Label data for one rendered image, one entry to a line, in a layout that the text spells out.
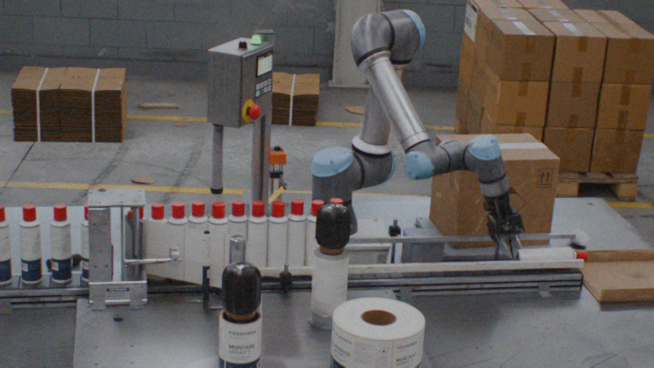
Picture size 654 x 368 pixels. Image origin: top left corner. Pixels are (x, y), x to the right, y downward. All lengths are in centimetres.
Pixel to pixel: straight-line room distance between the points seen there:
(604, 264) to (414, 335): 108
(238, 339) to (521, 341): 83
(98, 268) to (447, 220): 109
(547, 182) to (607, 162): 304
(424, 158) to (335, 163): 35
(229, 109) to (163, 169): 359
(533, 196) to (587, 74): 290
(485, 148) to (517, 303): 43
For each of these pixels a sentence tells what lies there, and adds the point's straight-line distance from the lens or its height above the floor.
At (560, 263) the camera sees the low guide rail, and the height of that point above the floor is 91.
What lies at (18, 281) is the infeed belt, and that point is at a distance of 301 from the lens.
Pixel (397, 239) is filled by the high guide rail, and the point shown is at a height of 96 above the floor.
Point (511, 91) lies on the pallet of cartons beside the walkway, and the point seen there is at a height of 58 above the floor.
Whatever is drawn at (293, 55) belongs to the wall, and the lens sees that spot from 829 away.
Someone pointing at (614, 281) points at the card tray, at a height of 83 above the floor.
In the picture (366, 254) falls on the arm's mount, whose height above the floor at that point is 87.
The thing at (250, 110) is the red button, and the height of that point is 133.
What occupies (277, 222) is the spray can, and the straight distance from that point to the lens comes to 293.
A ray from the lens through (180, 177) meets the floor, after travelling 631.
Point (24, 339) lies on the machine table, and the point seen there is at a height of 83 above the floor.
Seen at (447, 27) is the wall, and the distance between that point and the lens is 833.
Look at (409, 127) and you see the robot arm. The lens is 298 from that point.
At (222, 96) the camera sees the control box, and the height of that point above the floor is 136.
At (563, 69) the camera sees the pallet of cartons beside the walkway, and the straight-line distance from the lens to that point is 617.
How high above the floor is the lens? 214
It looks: 20 degrees down
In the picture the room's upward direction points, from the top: 3 degrees clockwise
